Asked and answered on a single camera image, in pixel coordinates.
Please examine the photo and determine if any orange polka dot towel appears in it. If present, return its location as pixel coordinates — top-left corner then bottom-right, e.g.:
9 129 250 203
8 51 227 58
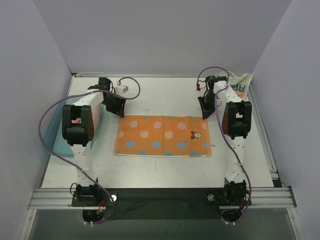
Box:
114 115 211 157

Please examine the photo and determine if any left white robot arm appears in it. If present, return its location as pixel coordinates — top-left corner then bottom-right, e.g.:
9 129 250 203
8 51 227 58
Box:
62 77 129 206

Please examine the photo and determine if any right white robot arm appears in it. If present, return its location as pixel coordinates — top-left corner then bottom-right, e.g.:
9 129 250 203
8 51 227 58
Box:
198 75 252 207

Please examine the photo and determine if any pink rolled towel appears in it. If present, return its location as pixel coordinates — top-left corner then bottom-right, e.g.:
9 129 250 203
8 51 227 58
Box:
92 104 102 131

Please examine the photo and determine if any white rabbit print towel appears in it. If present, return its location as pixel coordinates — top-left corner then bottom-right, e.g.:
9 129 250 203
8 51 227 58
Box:
218 71 253 102

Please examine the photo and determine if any salmon rolled towel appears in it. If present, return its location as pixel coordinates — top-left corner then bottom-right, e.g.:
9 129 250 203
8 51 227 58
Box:
71 118 81 124

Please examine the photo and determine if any teal plastic tray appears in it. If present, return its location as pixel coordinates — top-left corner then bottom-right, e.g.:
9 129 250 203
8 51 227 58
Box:
43 101 104 158

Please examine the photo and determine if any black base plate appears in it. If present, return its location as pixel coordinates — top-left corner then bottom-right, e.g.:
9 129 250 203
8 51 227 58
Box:
70 183 251 224

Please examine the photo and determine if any aluminium front rail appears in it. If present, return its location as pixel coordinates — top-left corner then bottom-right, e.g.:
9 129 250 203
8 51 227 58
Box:
28 187 297 210

